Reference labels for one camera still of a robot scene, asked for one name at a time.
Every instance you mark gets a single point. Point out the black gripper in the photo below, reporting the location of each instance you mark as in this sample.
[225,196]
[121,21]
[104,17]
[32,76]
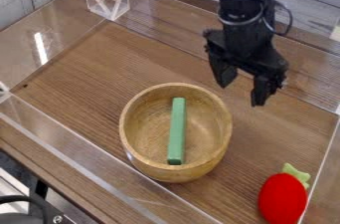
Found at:
[242,47]

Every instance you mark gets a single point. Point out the red plush strawberry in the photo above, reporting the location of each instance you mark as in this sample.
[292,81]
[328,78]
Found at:
[282,195]

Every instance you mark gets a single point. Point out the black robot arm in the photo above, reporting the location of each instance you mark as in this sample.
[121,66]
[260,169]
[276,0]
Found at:
[238,12]

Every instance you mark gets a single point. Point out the green rectangular block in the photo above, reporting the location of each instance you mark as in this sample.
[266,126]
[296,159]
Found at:
[176,132]

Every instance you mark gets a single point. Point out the wooden bowl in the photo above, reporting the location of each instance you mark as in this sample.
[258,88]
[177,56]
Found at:
[145,132]

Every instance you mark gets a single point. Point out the clear acrylic corner bracket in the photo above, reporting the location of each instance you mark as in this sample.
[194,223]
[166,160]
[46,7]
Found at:
[109,9]

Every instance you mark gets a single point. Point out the clear acrylic tray wall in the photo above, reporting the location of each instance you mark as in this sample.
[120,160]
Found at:
[93,179]

